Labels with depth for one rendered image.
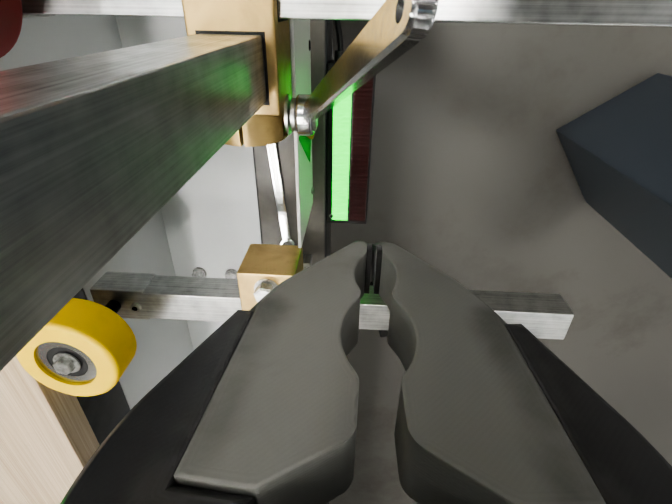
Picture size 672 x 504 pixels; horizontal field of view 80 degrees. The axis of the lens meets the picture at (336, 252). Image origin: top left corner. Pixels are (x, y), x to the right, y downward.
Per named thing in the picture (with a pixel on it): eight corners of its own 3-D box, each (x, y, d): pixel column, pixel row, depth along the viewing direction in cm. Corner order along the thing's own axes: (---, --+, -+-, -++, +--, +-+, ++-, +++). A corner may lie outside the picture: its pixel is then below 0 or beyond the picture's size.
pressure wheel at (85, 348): (115, 232, 38) (29, 312, 28) (188, 281, 40) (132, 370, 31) (80, 281, 41) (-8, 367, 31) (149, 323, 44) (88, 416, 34)
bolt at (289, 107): (330, 122, 39) (315, 91, 25) (329, 149, 40) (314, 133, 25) (310, 122, 40) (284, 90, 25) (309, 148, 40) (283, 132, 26)
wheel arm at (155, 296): (557, 286, 38) (577, 316, 35) (547, 314, 40) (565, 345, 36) (110, 265, 40) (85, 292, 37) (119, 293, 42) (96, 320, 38)
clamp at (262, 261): (309, 245, 38) (301, 276, 33) (311, 349, 45) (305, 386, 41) (243, 242, 38) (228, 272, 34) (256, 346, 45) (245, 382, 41)
